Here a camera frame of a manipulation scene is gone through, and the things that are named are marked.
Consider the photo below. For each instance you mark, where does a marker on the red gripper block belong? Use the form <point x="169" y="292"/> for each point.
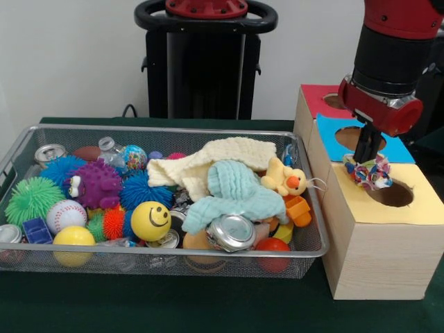
<point x="381" y="107"/>

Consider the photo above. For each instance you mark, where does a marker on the colourful patchwork cloth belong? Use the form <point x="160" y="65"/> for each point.
<point x="371" y="173"/>

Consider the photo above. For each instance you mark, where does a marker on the yellow plush duck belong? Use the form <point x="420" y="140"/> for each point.
<point x="277" y="173"/>

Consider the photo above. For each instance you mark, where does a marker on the cream muslin cloth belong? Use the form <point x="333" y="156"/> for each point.
<point x="236" y="149"/>

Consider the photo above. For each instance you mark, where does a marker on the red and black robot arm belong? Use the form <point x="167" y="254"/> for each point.
<point x="392" y="45"/>

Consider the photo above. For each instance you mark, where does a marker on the wooden box with three holes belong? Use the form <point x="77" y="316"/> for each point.
<point x="381" y="260"/>

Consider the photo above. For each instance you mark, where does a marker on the dark green table cloth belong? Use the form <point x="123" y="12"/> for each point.
<point x="208" y="305"/>
<point x="433" y="138"/>

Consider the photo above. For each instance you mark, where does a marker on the red ball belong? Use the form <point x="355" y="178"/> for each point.
<point x="272" y="244"/>

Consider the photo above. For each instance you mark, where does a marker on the light blue muslin cloth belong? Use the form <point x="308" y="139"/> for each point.
<point x="239" y="204"/>

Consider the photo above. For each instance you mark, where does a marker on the crushed silver can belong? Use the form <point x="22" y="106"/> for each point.
<point x="229" y="232"/>

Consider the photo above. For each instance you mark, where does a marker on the blue spiky rubber ball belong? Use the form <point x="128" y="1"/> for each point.
<point x="145" y="190"/>

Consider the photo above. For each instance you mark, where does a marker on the yellow smiley face ball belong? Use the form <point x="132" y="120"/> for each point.
<point x="149" y="222"/>

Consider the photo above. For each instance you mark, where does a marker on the purple monster toy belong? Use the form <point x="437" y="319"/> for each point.
<point x="98" y="184"/>

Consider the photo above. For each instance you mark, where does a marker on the plain yellow ball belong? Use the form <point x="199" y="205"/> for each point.
<point x="73" y="237"/>

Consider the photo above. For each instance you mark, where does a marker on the green spiky rubber ball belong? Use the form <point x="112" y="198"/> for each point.
<point x="31" y="201"/>

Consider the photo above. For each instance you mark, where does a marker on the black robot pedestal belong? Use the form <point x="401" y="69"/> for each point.
<point x="204" y="69"/>

